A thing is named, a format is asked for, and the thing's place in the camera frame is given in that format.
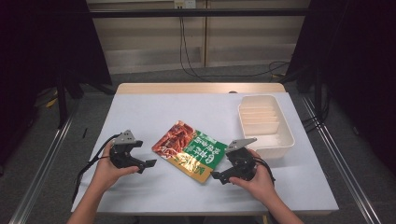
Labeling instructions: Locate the person's right hand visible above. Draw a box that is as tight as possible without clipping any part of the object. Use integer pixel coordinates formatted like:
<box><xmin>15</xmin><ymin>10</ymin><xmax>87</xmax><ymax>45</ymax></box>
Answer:
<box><xmin>229</xmin><ymin>148</ymin><xmax>278</xmax><ymax>207</ymax></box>

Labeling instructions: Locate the black metal stand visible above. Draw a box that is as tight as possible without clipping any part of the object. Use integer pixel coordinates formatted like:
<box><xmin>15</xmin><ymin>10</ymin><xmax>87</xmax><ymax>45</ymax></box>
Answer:
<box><xmin>54</xmin><ymin>55</ymin><xmax>82</xmax><ymax>131</ymax></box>

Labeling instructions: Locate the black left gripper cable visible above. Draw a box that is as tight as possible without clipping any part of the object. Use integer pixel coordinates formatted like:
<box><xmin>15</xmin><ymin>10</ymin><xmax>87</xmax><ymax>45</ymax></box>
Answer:
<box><xmin>71</xmin><ymin>133</ymin><xmax>121</xmax><ymax>204</ymax></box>

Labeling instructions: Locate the black curtain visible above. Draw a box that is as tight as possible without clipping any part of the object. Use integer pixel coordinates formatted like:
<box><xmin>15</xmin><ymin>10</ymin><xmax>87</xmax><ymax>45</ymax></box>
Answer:
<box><xmin>285</xmin><ymin>0</ymin><xmax>396</xmax><ymax>175</ymax></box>
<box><xmin>0</xmin><ymin>0</ymin><xmax>113</xmax><ymax>169</ymax></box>

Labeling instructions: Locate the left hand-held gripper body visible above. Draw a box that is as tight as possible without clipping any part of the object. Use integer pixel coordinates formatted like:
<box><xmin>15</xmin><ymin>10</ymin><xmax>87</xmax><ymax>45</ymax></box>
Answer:
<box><xmin>108</xmin><ymin>129</ymin><xmax>144</xmax><ymax>170</ymax></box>

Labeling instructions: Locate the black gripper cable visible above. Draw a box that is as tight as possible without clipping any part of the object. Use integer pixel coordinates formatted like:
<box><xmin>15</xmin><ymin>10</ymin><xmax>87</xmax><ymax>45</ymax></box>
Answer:
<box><xmin>252</xmin><ymin>156</ymin><xmax>276</xmax><ymax>186</ymax></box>
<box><xmin>71</xmin><ymin>133</ymin><xmax>121</xmax><ymax>204</ymax></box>

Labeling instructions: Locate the white wall socket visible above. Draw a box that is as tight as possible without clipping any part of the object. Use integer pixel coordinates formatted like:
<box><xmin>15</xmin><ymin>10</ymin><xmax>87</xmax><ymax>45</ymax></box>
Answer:
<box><xmin>173</xmin><ymin>0</ymin><xmax>197</xmax><ymax>9</ymax></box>

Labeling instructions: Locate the black horizontal bar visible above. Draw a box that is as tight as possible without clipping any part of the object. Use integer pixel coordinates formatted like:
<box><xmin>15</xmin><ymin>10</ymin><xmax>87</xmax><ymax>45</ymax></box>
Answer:
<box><xmin>89</xmin><ymin>8</ymin><xmax>312</xmax><ymax>19</ymax></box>

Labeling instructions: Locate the white plastic storage bin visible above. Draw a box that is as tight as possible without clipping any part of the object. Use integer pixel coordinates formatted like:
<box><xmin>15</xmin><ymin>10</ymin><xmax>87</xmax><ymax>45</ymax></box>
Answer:
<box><xmin>237</xmin><ymin>94</ymin><xmax>296</xmax><ymax>160</ymax></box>

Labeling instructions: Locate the person's left hand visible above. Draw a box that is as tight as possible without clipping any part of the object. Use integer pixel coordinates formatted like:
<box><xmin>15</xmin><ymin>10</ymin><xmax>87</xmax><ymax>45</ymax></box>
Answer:
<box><xmin>92</xmin><ymin>141</ymin><xmax>140</xmax><ymax>191</ymax></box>

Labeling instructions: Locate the white table mat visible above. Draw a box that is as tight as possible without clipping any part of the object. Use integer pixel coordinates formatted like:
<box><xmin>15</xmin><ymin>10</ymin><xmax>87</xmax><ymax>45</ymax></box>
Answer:
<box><xmin>71</xmin><ymin>91</ymin><xmax>340</xmax><ymax>214</ymax></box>

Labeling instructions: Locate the black cable on floor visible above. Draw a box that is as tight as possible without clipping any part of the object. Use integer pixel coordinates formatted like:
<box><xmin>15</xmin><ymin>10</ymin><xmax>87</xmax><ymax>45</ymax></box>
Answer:
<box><xmin>178</xmin><ymin>16</ymin><xmax>291</xmax><ymax>82</ymax></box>

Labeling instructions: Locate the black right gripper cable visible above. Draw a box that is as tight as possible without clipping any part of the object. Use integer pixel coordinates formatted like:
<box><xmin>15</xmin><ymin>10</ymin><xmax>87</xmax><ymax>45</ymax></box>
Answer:
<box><xmin>252</xmin><ymin>156</ymin><xmax>276</xmax><ymax>186</ymax></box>

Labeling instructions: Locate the metal floor rail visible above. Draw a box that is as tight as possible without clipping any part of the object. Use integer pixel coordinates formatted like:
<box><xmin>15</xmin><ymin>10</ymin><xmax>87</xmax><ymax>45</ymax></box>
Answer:
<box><xmin>8</xmin><ymin>105</ymin><xmax>78</xmax><ymax>224</ymax></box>
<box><xmin>300</xmin><ymin>94</ymin><xmax>383</xmax><ymax>224</ymax></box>

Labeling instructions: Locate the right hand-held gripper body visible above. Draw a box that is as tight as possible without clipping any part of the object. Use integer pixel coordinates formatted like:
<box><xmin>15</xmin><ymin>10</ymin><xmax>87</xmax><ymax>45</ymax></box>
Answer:
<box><xmin>224</xmin><ymin>137</ymin><xmax>259</xmax><ymax>182</ymax></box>

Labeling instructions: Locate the red and green food packet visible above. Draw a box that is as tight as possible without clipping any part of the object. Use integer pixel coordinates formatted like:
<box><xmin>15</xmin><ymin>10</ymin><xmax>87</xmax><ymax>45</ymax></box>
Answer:
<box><xmin>151</xmin><ymin>119</ymin><xmax>229</xmax><ymax>185</ymax></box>

